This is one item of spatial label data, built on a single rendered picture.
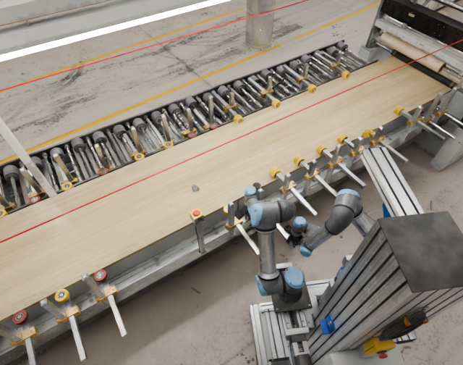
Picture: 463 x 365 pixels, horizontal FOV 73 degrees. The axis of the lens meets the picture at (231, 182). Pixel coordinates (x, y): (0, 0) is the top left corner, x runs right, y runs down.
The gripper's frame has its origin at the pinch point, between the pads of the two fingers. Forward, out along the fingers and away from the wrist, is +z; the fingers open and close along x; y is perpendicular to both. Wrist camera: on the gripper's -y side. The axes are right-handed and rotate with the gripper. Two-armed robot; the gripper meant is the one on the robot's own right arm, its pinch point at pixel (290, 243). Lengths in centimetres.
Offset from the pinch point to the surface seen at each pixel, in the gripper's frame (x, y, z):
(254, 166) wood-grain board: 16, -71, -7
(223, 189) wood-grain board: -18, -64, -7
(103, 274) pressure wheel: -123, -45, -8
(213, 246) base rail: -46, -34, 13
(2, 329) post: -177, -35, -24
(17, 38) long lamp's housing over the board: -100, -64, -154
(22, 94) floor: -153, -444, 83
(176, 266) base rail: -78, -34, 13
